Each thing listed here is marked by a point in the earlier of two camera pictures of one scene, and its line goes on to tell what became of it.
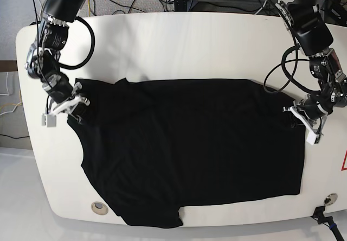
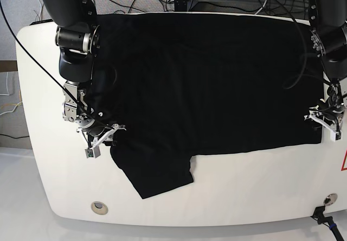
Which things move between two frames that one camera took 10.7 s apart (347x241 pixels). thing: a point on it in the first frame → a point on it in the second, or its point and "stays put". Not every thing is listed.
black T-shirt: (153, 146) → (172, 86)
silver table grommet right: (330, 199) stays put
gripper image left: (59, 87) → (95, 128)
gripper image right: (318, 105) → (332, 113)
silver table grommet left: (100, 208) stays put
